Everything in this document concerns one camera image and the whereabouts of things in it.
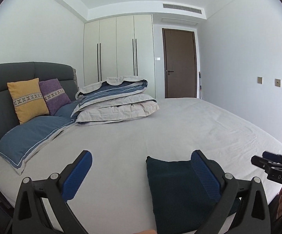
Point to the cream wardrobe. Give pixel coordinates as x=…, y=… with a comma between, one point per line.
x=120, y=46

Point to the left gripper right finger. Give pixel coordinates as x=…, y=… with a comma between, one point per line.
x=252, y=214

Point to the yellow cushion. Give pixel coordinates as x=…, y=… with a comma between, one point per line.
x=27, y=99

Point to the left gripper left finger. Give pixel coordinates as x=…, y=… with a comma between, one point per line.
x=30, y=215

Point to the air vent grille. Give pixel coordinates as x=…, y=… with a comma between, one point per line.
x=182, y=8

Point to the blue pillow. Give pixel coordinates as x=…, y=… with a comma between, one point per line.
x=22, y=142

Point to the dark green knit sweater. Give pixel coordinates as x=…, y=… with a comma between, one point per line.
x=180, y=202

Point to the brown door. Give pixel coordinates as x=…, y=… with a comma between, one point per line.
x=180, y=61

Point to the dark grey headboard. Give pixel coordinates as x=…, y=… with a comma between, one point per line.
x=23, y=71

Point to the purple cushion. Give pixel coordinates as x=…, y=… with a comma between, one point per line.
x=54, y=95

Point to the wall socket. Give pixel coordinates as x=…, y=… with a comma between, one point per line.
x=277, y=82

